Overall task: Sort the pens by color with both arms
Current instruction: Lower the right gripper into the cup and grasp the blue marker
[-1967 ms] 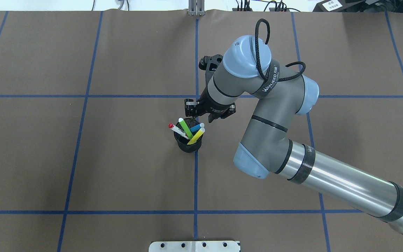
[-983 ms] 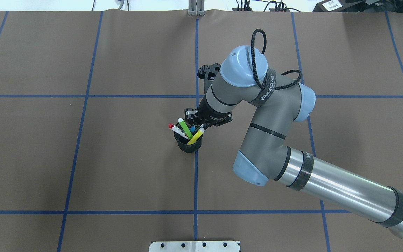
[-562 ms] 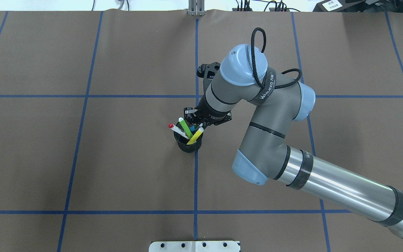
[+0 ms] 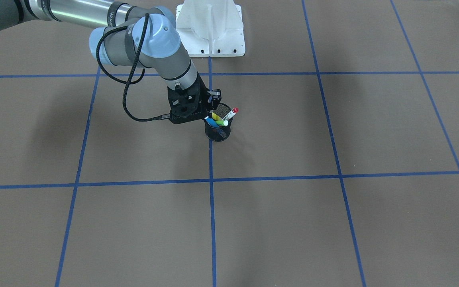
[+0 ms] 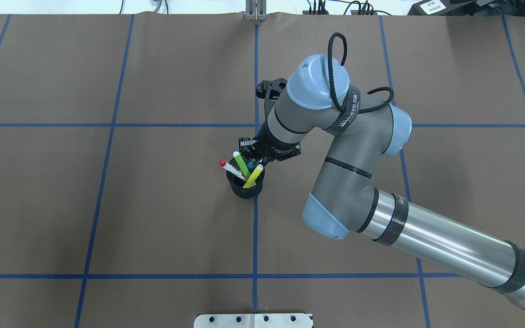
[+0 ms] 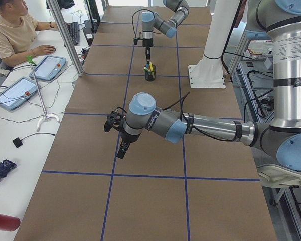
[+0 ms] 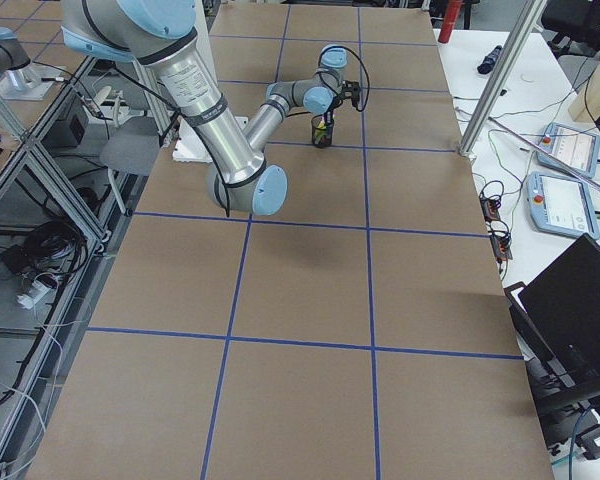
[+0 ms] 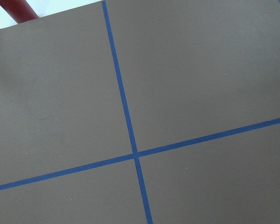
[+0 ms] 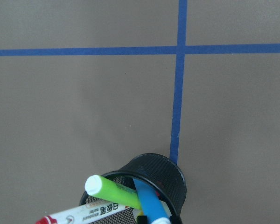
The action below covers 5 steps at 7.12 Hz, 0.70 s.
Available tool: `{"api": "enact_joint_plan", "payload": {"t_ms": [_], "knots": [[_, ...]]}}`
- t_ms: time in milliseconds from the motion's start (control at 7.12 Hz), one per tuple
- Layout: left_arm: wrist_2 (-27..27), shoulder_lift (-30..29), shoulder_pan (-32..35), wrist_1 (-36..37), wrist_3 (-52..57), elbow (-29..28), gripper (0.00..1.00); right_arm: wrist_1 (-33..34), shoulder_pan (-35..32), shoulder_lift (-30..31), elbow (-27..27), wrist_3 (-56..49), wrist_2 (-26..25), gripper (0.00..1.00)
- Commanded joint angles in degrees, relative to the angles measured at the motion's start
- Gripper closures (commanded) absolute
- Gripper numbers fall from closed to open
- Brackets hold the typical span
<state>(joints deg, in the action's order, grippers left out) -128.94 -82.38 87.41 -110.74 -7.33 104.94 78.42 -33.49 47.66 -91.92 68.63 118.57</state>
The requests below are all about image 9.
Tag red white marker pen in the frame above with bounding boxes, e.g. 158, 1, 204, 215
36, 200, 130, 224

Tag green highlighter pen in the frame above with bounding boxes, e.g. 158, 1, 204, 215
84, 175, 142, 210

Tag black mesh pen holder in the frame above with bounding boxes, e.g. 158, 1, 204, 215
79, 153, 187, 224

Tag blue highlighter pen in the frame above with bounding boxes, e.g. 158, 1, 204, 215
133, 179, 171, 224

